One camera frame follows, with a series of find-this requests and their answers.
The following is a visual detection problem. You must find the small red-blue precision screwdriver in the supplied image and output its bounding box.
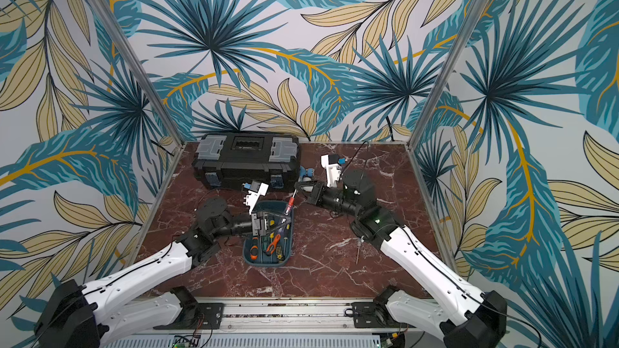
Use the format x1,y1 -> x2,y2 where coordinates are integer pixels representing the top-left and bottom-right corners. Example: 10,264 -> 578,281
282,190 -> 298,223

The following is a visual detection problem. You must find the orange precision screwdriver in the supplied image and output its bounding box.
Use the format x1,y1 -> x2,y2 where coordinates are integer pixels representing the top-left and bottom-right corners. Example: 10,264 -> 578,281
264,234 -> 281,256

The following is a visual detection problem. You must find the yellow-black dotted-grip screwdriver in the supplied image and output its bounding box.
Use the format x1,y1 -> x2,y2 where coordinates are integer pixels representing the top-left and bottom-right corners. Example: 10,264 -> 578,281
275,245 -> 285,261

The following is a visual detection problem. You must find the orange-black stubby screwdriver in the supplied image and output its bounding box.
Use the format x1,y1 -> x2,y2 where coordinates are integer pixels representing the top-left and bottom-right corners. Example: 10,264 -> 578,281
250,245 -> 260,260

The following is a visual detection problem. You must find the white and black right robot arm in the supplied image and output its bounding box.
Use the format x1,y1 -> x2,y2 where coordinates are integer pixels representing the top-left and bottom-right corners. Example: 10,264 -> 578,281
295,143 -> 533,347

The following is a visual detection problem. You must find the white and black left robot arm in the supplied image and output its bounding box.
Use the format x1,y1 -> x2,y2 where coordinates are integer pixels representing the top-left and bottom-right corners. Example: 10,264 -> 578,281
33,198 -> 276,347

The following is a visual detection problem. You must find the teal plastic storage tray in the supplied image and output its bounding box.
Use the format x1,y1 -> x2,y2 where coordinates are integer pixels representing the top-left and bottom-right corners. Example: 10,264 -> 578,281
243,201 -> 294,268

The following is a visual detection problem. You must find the blue valve fitting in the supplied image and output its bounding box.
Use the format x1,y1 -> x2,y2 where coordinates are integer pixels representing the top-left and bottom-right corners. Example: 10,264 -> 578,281
299,166 -> 314,181

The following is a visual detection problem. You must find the black plastic toolbox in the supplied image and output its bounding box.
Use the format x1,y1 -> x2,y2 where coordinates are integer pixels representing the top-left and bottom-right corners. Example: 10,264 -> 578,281
192,131 -> 301,193

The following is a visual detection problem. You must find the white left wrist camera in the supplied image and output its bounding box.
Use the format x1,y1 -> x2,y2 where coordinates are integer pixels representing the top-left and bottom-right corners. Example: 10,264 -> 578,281
243,180 -> 269,214

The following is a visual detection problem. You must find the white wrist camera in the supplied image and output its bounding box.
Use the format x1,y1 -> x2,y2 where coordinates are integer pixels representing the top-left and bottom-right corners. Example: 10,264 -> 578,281
243,180 -> 269,214
321,154 -> 346,188

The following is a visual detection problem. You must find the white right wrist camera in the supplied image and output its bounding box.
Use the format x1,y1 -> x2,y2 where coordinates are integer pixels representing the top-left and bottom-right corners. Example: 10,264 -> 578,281
321,154 -> 346,188

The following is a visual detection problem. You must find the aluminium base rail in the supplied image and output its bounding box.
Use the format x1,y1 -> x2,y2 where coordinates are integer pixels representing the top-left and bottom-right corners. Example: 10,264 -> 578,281
86,296 -> 485,348

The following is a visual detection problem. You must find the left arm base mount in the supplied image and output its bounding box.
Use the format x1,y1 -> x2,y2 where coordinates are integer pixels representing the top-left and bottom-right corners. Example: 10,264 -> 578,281
154,286 -> 224,330

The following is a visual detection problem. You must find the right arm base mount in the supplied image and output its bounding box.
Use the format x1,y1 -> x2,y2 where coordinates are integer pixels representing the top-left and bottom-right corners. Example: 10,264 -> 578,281
344,285 -> 416,329

